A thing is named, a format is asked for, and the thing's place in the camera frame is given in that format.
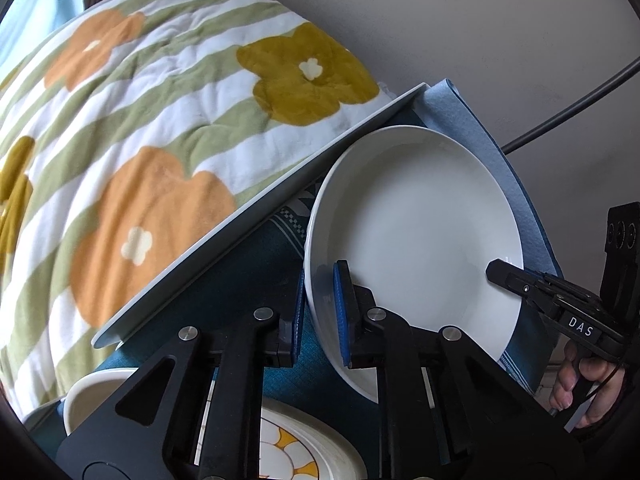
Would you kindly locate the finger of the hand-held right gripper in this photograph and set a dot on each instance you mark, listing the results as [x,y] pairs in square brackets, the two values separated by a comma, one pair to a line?
[575,292]
[515,280]

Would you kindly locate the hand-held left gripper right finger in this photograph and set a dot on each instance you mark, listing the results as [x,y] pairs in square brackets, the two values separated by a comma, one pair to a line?
[341,310]

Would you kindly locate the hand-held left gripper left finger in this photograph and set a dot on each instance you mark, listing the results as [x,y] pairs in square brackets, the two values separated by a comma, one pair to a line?
[299,310]

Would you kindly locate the white deep plate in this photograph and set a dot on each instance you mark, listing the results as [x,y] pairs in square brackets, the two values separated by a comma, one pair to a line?
[420,230]

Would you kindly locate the person's right hand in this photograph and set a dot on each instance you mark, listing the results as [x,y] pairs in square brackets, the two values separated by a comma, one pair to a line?
[595,385]

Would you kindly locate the teal printed towel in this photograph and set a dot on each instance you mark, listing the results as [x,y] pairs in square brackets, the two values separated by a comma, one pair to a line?
[240,280]

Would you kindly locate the floral striped blanket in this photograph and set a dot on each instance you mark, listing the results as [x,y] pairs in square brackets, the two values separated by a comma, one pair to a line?
[150,125]

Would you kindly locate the bright window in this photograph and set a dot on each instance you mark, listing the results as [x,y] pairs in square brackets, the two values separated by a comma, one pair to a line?
[35,10]

